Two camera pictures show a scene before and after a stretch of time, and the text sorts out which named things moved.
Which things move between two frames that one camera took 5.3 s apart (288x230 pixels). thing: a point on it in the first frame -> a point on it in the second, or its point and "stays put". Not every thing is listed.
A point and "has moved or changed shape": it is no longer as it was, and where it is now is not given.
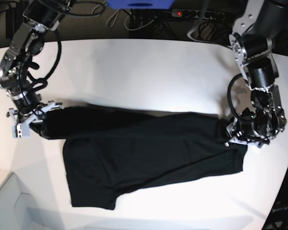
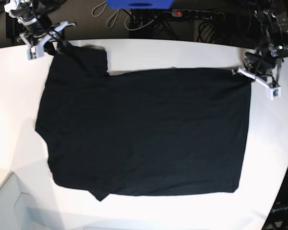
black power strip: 190,13 stays put
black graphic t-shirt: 107,149 has moved or changed shape
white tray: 12,210 stays put
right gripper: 255,127 -> 265,66
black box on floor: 11,22 stays put
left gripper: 29,109 -> 37,41
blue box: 140,5 stays put
